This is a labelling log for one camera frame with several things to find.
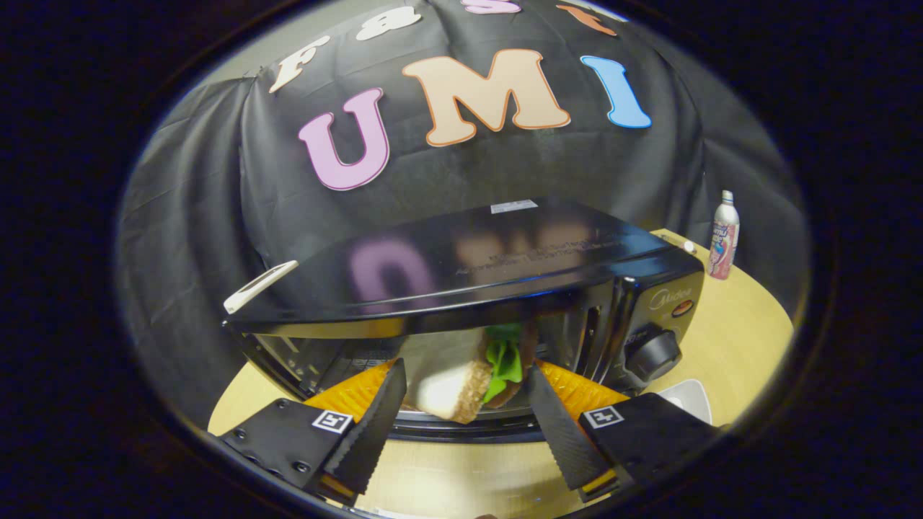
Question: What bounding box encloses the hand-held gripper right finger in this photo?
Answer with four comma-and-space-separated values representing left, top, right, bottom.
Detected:
526, 360, 722, 504

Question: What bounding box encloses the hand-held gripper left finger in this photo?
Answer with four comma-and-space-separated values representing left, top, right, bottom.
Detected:
216, 358, 408, 505

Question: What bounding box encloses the white bread lettuce sandwich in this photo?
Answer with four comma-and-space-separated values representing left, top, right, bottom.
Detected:
402, 323, 539, 425

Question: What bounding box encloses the black toaster oven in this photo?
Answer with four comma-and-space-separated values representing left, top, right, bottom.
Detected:
222, 198, 707, 443

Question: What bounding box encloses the white rectangular tray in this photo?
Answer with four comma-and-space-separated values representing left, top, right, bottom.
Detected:
653, 379, 714, 427

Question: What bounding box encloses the white plastic box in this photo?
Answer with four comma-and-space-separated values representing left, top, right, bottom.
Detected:
224, 260, 300, 316

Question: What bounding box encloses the white pink-labelled bottle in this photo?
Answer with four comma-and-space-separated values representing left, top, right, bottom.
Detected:
707, 190, 741, 281

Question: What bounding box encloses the black backdrop cloth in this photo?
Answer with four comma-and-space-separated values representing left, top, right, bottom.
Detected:
115, 0, 808, 426

